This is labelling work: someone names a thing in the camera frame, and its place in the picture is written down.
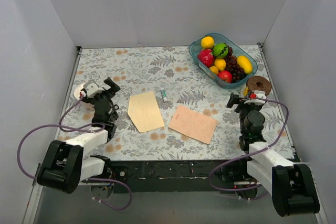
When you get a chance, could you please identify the yellow mango toy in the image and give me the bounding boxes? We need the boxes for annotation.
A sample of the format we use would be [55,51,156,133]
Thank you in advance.
[236,55,253,74]

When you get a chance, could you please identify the red strawberry toy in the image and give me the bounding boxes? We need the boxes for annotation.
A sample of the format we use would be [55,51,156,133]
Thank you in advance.
[198,49,215,68]

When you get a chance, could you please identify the green white glue stick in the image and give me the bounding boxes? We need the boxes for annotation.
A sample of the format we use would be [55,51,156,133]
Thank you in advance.
[160,89,167,102]

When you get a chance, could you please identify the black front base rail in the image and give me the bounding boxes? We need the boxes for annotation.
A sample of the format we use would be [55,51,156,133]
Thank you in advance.
[81,159,263,195]

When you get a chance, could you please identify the white toilet paper roll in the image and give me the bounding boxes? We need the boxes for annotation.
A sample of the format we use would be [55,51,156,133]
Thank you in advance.
[73,83,94,111]

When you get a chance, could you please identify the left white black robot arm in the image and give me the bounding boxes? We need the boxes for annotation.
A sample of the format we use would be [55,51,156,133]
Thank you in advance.
[37,78,120,194]

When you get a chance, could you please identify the small orange lemon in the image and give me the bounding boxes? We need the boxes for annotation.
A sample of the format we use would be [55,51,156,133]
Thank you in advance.
[209,66,219,75]

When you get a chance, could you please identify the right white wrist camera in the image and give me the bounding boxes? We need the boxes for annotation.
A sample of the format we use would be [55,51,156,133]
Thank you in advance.
[246,90,266,100]

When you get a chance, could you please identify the small yellow lemon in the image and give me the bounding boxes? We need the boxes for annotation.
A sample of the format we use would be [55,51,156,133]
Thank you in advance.
[214,59,226,71]

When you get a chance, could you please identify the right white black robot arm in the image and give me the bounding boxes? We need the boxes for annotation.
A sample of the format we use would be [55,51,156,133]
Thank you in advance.
[226,90,320,217]

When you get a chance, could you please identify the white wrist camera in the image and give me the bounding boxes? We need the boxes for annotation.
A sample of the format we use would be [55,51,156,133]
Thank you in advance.
[246,90,266,100]
[82,80,104,98]

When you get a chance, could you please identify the teal plastic fruit basket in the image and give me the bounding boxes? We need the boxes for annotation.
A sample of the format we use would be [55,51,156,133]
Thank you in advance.
[189,33,258,89]

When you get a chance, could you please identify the green watermelon toy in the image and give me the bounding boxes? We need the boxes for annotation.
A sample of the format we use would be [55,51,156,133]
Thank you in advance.
[213,43,229,59]

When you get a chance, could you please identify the yellow orange fruit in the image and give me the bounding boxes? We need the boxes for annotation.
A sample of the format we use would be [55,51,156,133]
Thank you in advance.
[201,36,215,49]

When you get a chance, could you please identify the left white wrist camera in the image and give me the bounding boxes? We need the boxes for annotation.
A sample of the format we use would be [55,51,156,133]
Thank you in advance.
[82,80,104,98]

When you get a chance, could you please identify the beige paper envelope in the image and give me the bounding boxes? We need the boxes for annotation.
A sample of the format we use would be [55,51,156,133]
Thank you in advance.
[128,91,164,133]

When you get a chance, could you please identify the aluminium frame profile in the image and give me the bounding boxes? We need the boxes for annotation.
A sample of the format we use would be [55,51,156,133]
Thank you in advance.
[22,163,87,224]

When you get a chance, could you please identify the red apple toy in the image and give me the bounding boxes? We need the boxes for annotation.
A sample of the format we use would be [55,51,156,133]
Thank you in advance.
[217,70,233,83]

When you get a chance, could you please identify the dark purple grapes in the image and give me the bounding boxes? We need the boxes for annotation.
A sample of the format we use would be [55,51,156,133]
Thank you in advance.
[224,47,247,83]

